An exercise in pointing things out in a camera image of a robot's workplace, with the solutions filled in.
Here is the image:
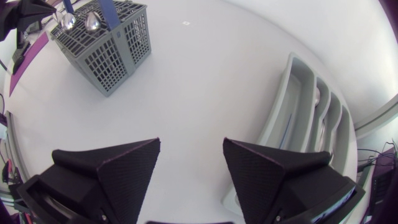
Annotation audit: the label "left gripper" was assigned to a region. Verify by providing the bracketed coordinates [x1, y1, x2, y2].
[0, 0, 57, 42]

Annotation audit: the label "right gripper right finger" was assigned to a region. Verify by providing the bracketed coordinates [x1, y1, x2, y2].
[223, 138, 366, 224]

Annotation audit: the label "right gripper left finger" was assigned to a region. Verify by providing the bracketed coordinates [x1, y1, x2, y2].
[17, 138, 161, 224]

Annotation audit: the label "grey cutlery basket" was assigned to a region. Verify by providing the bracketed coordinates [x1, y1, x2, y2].
[49, 0, 152, 98]

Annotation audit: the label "grey cutlery tray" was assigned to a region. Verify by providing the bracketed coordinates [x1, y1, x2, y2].
[221, 52, 358, 216]

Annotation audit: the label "steel spoon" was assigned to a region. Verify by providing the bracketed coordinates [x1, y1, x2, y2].
[84, 11, 103, 34]
[313, 87, 322, 108]
[60, 12, 77, 31]

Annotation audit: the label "black cable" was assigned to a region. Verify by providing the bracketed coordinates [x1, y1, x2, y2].
[356, 141, 398, 166]

